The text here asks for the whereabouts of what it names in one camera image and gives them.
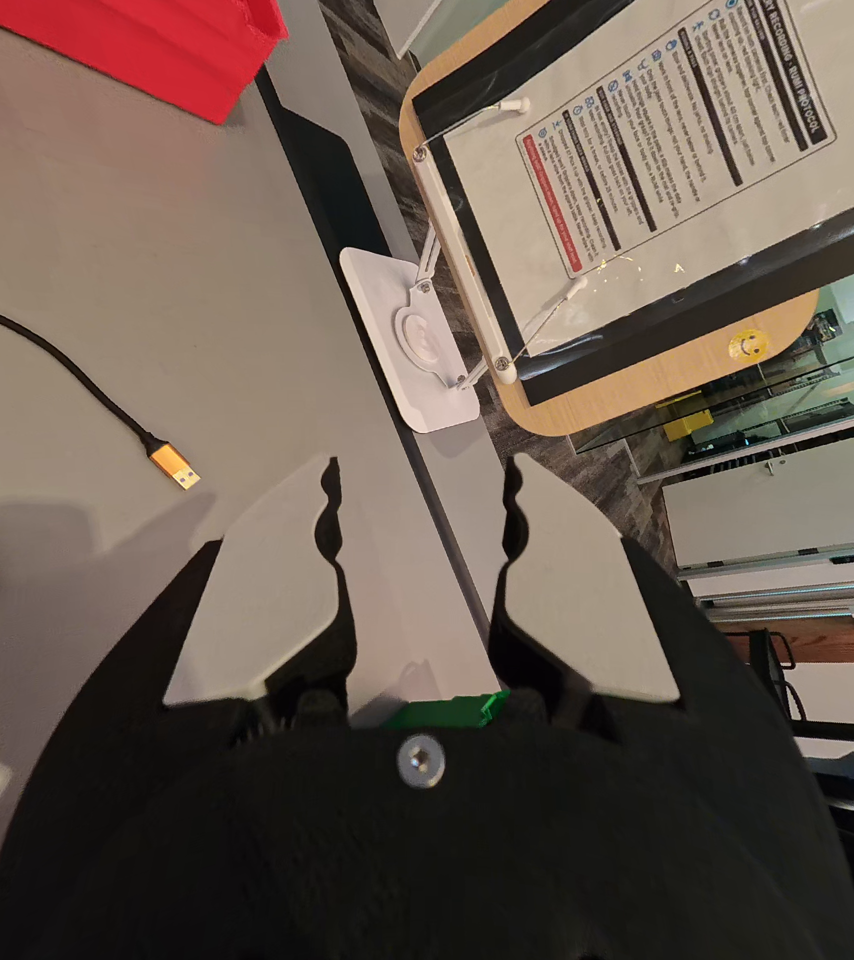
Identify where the yellow smiley sticker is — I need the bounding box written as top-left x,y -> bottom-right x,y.
727,327 -> 771,365

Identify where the red plastic bin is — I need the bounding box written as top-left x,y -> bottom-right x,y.
0,0 -> 289,125

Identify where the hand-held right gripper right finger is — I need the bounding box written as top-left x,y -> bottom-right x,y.
488,452 -> 683,732

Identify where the wooden instruction sign board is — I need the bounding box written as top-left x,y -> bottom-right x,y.
399,0 -> 854,436

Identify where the white sign stand base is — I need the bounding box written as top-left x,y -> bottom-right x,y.
339,225 -> 482,435

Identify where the black cable with orange plugs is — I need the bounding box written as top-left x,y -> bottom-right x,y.
0,294 -> 203,603

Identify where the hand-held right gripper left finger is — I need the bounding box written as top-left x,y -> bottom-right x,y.
163,456 -> 359,714

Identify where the green plastic bin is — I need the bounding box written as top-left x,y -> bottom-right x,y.
382,690 -> 511,730

